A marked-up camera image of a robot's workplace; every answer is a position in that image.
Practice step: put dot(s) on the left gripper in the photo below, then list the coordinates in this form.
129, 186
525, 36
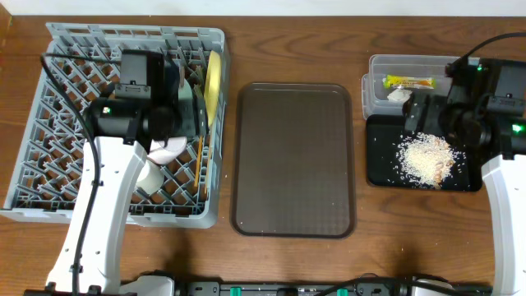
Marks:
199, 110

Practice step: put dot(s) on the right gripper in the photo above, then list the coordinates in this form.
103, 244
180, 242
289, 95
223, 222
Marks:
413, 113

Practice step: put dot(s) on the wooden chopstick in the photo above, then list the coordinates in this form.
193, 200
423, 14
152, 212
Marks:
209, 159
198, 161

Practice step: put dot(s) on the green yellow snack wrapper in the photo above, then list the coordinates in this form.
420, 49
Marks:
409, 82

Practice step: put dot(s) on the pink bowl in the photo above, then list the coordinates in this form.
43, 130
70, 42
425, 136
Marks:
164, 152

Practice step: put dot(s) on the yellow plate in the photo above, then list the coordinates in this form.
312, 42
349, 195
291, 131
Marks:
212, 86

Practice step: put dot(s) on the white cup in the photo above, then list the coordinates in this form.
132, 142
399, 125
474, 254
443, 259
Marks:
150, 179

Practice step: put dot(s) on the light blue bowl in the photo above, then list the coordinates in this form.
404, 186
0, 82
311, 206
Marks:
185, 92

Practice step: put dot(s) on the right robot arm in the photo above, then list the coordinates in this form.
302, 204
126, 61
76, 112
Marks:
484, 112

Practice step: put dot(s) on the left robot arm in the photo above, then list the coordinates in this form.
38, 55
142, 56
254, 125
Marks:
120, 127

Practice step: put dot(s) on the crumpled white paper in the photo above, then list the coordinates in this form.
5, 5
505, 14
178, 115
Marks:
399, 95

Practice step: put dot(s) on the clear plastic bin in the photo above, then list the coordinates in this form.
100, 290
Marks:
375, 95

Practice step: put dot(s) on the pile of rice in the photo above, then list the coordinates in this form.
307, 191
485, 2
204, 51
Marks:
428, 158

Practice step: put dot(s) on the black tray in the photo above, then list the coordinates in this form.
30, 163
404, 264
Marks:
385, 135

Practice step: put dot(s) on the brown serving tray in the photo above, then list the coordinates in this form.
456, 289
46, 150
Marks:
294, 162

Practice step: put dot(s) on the grey dish rack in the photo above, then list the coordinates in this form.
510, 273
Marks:
46, 177

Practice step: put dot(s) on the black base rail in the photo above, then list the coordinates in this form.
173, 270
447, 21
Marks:
369, 284

